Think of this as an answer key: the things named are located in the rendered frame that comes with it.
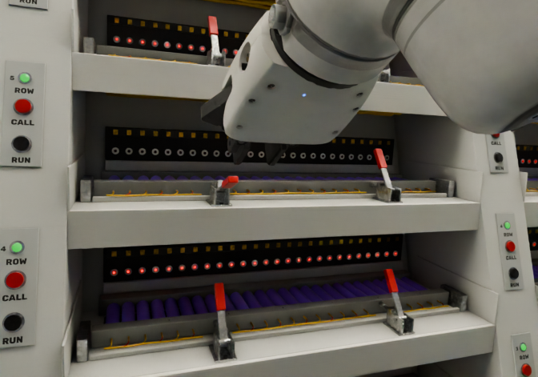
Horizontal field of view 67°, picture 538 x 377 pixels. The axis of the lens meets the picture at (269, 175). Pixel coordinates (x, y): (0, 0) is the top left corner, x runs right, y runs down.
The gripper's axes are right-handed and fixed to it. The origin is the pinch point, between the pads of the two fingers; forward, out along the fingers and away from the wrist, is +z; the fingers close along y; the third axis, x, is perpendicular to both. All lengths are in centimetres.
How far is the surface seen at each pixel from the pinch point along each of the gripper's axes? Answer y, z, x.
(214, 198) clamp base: -1.3, 14.7, -0.4
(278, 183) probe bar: 9.7, 19.7, 3.6
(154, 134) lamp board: -7.7, 27.1, 15.2
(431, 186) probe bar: 39.0, 20.3, 3.6
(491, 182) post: 45.1, 13.4, 1.5
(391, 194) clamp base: 27.0, 16.3, 0.5
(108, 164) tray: -14.7, 29.4, 10.6
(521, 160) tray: 74, 28, 13
